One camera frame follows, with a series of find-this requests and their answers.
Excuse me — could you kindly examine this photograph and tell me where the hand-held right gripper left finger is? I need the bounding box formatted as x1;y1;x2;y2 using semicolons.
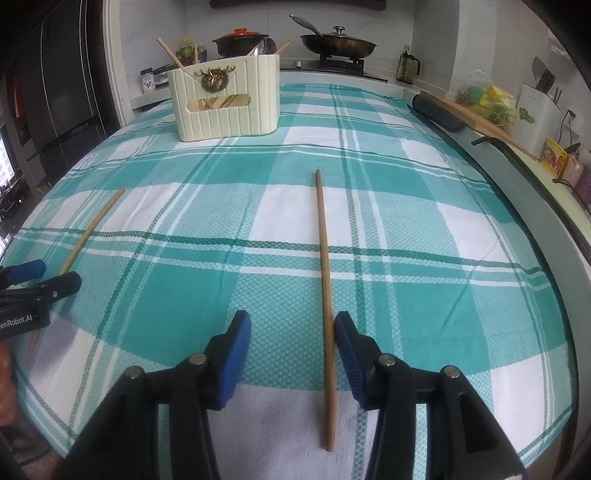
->
60;310;252;480

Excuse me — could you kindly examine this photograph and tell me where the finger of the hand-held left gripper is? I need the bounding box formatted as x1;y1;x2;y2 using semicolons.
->
0;271;83;304
0;260;46;286

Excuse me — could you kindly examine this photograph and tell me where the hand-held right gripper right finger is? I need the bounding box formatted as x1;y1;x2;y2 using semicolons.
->
333;311;527;480

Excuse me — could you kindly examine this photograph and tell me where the cream ribbed utensil holder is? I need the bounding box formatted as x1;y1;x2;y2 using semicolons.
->
167;54;281;143

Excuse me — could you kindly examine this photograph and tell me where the person's left hand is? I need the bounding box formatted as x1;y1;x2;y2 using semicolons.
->
0;342;18;426

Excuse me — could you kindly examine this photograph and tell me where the teal checked tablecloth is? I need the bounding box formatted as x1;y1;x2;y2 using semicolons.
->
0;82;581;468

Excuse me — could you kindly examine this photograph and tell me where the black refrigerator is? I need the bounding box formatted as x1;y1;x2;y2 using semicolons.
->
13;0;117;186

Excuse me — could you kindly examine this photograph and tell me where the row of spice jars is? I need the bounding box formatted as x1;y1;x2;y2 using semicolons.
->
139;65;173;96

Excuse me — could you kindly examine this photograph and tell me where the black oblong case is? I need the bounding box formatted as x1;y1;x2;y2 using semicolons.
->
412;94;467;134

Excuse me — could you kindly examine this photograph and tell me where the wooden cutting board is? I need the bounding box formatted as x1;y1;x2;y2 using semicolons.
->
419;89;537;161

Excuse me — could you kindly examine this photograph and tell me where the yellow printed packet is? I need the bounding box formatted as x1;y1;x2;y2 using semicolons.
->
540;137;570;175

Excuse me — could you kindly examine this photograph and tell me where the black gas stove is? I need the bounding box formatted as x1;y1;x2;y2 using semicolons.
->
277;54;389;83

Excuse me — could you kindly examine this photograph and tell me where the plastic bag with colourful contents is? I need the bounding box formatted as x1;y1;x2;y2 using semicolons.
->
457;69;518;126

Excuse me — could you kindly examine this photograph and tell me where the glass french press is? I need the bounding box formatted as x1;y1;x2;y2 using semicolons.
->
396;45;421;85

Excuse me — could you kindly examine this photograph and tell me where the black pot with red lid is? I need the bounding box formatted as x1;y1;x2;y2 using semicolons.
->
212;28;271;59

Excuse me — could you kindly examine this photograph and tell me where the white cutlery holder box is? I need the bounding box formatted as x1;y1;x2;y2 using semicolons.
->
510;82;563;156

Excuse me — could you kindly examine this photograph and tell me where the wok with glass lid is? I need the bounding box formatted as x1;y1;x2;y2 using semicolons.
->
300;26;378;59

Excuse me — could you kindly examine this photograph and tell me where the grey spatula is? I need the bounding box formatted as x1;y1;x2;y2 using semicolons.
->
530;56;548;89

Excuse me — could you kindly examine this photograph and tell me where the black range hood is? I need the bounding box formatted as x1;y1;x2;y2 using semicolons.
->
209;0;387;11

